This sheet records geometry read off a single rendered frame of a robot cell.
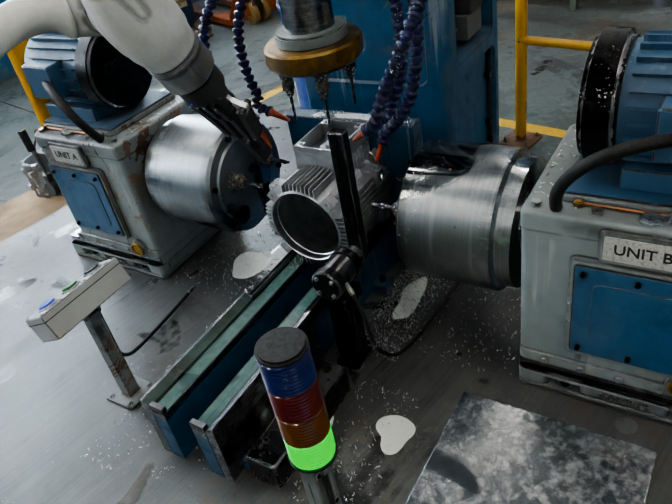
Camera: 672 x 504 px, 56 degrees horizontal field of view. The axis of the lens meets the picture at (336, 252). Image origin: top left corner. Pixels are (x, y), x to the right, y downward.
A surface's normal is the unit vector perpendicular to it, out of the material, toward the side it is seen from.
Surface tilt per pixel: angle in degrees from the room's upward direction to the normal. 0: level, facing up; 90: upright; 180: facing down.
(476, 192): 39
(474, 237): 73
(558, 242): 89
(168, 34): 100
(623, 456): 0
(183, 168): 54
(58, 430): 0
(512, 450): 0
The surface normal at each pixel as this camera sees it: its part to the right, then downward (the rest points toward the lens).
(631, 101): -0.53, 0.22
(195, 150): -0.43, -0.31
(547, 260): -0.50, 0.57
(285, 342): -0.16, -0.80
